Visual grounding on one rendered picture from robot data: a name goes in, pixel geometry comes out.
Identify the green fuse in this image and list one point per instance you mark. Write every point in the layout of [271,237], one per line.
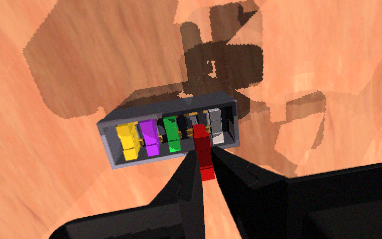
[172,133]

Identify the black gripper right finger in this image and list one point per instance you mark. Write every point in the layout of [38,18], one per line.
[267,205]

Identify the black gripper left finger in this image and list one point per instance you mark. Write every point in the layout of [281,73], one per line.
[176,212]

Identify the red fuse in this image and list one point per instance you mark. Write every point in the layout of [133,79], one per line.
[203,149]

